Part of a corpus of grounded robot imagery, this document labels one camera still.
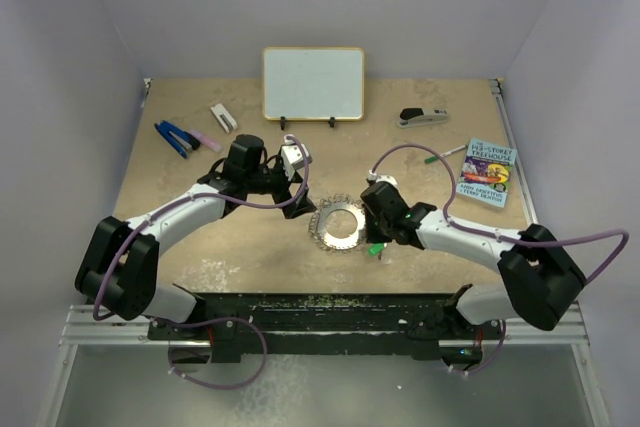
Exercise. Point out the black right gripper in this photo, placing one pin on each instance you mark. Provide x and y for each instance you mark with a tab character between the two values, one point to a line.
370	234

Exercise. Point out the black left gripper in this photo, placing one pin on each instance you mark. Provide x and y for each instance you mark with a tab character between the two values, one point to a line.
301	205

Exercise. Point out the large metal key ring disc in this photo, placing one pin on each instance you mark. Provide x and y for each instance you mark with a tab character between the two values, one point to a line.
338	225

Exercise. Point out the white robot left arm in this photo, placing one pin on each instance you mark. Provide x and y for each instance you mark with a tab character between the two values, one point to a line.
119	272

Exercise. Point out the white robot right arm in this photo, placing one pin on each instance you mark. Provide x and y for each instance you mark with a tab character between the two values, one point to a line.
538	279

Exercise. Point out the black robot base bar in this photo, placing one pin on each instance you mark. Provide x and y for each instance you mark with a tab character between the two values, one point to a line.
420	326

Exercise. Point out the green capped marker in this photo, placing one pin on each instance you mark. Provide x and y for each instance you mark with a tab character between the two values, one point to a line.
445	154

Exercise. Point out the white staple remover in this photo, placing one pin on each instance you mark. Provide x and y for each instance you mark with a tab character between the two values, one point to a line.
224	118

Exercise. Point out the pink eraser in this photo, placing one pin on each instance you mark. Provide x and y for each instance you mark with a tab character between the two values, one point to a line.
206	141

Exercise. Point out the black grey stapler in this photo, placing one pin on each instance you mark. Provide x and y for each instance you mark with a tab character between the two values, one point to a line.
416	117

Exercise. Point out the blue treehouse book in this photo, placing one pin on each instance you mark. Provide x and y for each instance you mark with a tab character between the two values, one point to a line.
486	172

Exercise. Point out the small whiteboard on stand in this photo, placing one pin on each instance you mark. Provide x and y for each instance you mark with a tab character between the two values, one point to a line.
324	84

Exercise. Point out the blue stapler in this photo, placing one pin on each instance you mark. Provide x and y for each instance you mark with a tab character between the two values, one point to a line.
181	141

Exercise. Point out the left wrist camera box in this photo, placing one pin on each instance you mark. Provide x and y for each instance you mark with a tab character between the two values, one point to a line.
293	157

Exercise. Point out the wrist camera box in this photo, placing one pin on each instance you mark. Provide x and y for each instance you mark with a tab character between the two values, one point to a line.
293	157
374	177

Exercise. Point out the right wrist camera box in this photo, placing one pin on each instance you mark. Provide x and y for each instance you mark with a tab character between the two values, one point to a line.
374	177

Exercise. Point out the aluminium frame rail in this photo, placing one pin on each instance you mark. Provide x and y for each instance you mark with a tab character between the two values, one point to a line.
81	328

